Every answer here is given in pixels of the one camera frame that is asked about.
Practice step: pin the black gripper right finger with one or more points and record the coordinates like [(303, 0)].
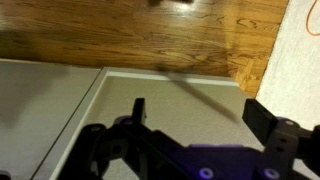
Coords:
[(258, 121)]

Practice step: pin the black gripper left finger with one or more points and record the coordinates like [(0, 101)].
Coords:
[(138, 110)]

